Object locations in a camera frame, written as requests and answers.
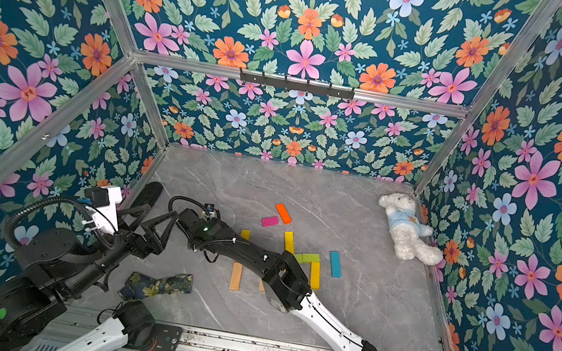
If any black hook rail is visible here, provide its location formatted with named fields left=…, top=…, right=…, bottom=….
left=239, top=69, right=356, bottom=100

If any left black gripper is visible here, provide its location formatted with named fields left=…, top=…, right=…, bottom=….
left=58, top=190, right=177, bottom=311

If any long orange block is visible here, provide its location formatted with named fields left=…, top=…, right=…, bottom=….
left=275, top=203, right=293, bottom=225

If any magenta block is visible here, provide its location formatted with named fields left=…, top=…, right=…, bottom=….
left=261, top=216, right=280, bottom=227

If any aluminium frame post back right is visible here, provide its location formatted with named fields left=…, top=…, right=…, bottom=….
left=413, top=0, right=562, bottom=198

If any horizontal aluminium frame bar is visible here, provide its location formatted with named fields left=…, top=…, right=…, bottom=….
left=133, top=50, right=469, bottom=119

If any left aluminium frame bar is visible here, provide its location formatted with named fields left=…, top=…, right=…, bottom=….
left=0, top=56, right=135, bottom=186

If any teal blue block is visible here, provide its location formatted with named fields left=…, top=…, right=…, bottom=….
left=329, top=250, right=342, bottom=279

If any white teddy bear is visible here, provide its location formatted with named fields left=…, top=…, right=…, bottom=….
left=378, top=193, right=444, bottom=266

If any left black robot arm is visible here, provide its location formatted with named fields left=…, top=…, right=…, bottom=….
left=0, top=182, right=169, bottom=351

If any aluminium frame post back left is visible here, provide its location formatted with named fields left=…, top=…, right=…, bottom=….
left=102, top=0, right=169, bottom=152

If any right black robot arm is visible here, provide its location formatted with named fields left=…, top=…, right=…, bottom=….
left=176, top=209, right=378, bottom=351

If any floral patterned pouch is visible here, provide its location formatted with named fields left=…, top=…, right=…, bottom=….
left=118, top=272, right=194, bottom=302

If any aluminium frame post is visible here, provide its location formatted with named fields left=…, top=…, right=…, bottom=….
left=102, top=0, right=169, bottom=152
left=413, top=0, right=562, bottom=198

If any black oval case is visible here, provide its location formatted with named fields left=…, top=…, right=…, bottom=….
left=131, top=181, right=164, bottom=208

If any small lime green block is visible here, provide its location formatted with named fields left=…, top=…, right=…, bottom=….
left=300, top=253, right=321, bottom=264

